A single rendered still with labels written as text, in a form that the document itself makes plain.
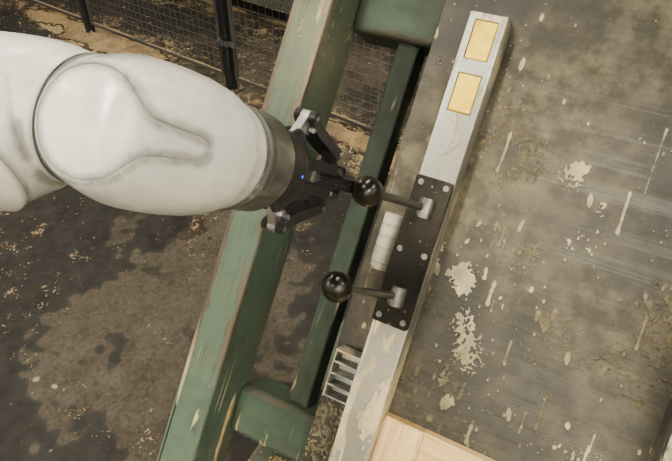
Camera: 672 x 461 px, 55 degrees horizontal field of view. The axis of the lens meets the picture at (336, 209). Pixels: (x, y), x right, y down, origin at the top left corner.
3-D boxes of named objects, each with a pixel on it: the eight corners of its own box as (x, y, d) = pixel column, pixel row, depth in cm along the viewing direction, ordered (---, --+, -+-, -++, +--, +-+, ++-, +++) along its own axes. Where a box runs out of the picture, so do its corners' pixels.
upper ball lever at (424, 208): (416, 220, 85) (340, 199, 76) (425, 192, 84) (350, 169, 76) (437, 227, 82) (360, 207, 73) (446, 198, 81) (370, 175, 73)
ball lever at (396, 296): (389, 305, 85) (310, 294, 77) (398, 278, 85) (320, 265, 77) (408, 316, 82) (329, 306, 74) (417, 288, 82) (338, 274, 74)
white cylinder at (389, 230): (389, 211, 89) (372, 265, 90) (383, 209, 86) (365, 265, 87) (409, 217, 88) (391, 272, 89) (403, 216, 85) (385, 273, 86)
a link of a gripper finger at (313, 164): (266, 159, 63) (270, 145, 63) (313, 169, 73) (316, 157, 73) (301, 170, 61) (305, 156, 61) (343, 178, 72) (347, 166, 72)
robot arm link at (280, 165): (159, 191, 53) (199, 196, 59) (249, 224, 50) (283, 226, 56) (189, 86, 53) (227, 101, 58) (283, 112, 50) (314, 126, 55)
